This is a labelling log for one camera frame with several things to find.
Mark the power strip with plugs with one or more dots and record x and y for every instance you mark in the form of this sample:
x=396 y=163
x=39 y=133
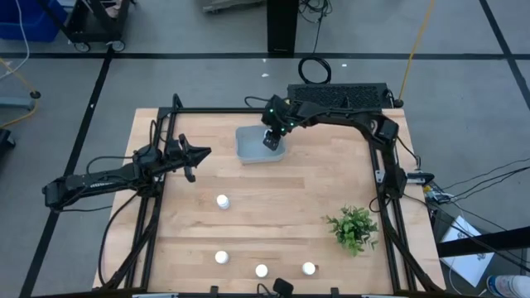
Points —
x=437 y=195

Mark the black table-level camera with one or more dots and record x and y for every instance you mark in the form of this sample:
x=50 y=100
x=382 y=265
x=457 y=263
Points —
x=283 y=286

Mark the black floor beam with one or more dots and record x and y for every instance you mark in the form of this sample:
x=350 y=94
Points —
x=484 y=240

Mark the black pillar stand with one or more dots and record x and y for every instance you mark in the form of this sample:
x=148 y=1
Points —
x=282 y=25

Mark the small black controller box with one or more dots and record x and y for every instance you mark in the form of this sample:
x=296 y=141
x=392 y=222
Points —
x=420 y=178

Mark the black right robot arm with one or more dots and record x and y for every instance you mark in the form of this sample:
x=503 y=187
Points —
x=343 y=118

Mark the blue plastic bin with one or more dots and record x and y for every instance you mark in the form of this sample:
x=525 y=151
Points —
x=29 y=18

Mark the white and blue shoe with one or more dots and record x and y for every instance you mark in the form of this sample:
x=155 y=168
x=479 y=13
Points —
x=509 y=286

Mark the small green artificial plant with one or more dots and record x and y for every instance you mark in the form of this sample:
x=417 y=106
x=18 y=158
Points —
x=353 y=229

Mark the grey plastic basket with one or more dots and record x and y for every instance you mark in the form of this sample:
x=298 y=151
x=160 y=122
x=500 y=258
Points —
x=250 y=149

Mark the black wheeled cart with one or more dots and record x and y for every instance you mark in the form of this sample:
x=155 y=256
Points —
x=97 y=25

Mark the white printed paper sheet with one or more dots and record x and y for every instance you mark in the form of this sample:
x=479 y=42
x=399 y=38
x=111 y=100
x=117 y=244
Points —
x=465 y=252

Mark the grey equipment base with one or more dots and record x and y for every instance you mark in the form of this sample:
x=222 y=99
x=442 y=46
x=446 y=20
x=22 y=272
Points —
x=232 y=5

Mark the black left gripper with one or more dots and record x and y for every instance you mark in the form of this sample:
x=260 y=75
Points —
x=178 y=153

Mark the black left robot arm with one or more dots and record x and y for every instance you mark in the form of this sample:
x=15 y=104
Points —
x=91 y=184

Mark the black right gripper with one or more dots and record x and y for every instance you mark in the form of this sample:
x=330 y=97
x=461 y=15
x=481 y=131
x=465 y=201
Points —
x=279 y=116

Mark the black computer tower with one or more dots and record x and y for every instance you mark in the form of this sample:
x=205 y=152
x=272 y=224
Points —
x=331 y=93

